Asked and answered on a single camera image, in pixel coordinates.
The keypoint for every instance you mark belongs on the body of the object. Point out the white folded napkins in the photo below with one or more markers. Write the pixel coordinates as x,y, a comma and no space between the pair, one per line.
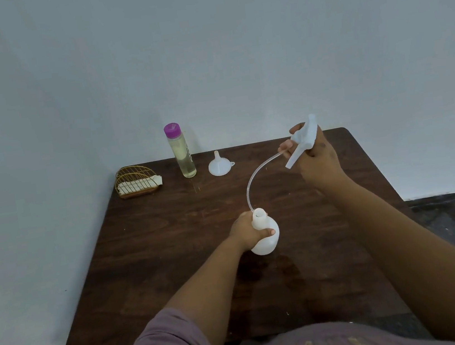
138,185

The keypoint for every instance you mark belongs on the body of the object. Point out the white plastic spray bottle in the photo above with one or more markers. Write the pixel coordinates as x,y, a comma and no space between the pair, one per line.
267,242

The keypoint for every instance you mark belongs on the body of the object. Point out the clear plastic bottle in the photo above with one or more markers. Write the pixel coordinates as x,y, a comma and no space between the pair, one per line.
184,159

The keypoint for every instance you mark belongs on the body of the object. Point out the person's left forearm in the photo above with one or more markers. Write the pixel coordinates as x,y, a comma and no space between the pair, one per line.
210,291

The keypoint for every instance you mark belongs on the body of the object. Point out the person's left hand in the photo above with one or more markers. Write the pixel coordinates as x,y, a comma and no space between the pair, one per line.
242,233

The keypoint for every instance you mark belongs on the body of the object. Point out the person's right hand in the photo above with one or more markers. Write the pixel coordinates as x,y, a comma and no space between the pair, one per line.
321,161

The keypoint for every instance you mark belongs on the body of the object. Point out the white spray trigger with tube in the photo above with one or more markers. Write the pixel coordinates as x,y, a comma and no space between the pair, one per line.
306,137

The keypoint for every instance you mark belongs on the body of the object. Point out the purple bottle cap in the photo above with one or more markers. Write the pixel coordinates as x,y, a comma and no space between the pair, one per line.
172,130

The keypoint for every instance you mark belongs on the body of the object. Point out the white plastic funnel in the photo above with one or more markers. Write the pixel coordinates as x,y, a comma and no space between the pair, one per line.
220,168

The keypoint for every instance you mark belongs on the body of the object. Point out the person's right forearm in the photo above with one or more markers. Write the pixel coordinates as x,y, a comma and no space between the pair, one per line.
412,254

